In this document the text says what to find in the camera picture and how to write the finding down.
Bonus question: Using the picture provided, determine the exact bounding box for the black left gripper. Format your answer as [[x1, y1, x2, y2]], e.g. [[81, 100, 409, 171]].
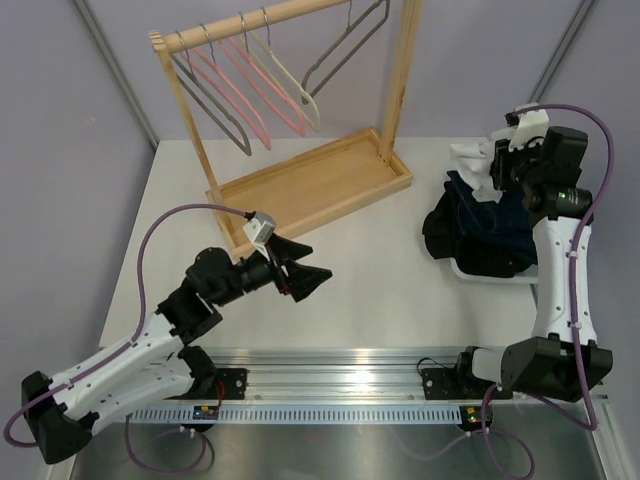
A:
[[213, 233, 332, 307]]

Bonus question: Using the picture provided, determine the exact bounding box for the white garment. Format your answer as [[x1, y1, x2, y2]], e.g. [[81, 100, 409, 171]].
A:
[[449, 128, 515, 203]]

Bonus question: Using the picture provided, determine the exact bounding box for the dark blue garment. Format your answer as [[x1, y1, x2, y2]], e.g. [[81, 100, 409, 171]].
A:
[[444, 170, 538, 268]]

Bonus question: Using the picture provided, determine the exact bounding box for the black garment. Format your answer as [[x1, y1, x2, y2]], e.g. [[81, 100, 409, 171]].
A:
[[421, 194, 528, 278]]

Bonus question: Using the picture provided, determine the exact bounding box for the pink hanger with black garment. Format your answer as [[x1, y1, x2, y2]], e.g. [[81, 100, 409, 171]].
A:
[[218, 14, 307, 137]]

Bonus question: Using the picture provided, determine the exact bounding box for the wooden hanger with blue garment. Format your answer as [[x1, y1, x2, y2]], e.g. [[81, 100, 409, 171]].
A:
[[249, 7, 321, 133]]

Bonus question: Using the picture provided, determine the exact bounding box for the grey hanger with white garment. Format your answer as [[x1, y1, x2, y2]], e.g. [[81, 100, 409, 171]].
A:
[[301, 0, 391, 106]]

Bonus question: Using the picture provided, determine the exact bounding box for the grey metal hanger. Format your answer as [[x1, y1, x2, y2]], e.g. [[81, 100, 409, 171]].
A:
[[169, 54, 253, 157]]

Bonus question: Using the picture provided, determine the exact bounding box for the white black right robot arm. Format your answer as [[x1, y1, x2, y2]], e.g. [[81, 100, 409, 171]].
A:
[[453, 126, 613, 403]]

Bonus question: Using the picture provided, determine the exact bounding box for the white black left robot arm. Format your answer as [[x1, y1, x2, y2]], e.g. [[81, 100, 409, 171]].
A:
[[21, 235, 332, 465]]

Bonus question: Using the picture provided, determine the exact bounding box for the wooden clothes rack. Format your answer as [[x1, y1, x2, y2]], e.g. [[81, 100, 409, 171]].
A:
[[149, 1, 423, 238]]

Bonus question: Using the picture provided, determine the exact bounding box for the white plastic basket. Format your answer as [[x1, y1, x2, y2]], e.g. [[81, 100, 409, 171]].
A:
[[450, 259, 538, 285]]

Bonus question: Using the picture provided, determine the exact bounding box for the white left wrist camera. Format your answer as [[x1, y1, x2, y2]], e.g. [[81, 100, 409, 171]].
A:
[[243, 211, 276, 259]]

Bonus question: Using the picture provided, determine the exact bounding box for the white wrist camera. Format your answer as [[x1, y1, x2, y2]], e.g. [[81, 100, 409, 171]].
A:
[[505, 103, 549, 151], [243, 211, 276, 259]]

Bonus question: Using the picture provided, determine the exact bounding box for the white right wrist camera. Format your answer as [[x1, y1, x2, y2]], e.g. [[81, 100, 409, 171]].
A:
[[505, 103, 549, 151]]

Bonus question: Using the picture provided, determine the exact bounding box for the aluminium mounting rail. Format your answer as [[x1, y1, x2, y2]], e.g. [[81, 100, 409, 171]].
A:
[[64, 346, 610, 405]]

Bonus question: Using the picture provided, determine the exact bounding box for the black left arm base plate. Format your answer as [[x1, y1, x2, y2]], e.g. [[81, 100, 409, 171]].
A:
[[212, 368, 248, 401]]

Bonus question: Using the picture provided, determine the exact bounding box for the white slotted cable duct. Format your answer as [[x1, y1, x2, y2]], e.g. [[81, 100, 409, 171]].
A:
[[130, 404, 462, 425]]

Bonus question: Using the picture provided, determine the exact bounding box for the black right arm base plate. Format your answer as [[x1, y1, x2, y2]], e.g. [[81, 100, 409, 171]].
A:
[[420, 368, 492, 400]]

